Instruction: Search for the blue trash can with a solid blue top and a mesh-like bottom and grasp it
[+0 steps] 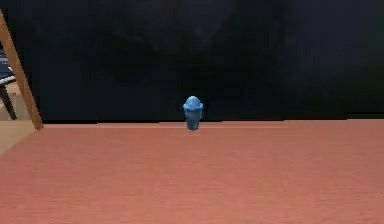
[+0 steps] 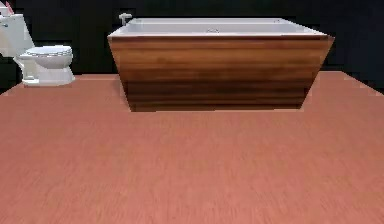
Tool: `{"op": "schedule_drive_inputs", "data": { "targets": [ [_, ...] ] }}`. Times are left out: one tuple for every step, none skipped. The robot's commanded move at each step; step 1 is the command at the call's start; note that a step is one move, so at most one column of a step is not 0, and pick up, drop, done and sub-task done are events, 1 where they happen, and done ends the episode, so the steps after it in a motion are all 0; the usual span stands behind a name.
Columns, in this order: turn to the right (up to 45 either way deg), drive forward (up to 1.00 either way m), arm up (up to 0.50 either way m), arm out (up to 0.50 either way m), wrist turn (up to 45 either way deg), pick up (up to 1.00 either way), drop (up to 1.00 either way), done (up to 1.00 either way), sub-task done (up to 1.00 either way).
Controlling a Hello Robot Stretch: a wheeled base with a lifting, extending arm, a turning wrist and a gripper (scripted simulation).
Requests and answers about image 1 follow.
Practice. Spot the blue trash can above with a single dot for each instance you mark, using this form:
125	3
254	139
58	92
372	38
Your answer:
192	113

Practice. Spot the dark table with pale edge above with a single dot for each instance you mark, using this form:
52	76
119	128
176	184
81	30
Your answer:
4	81

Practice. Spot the brown wooden door frame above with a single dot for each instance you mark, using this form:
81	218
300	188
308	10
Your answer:
20	78

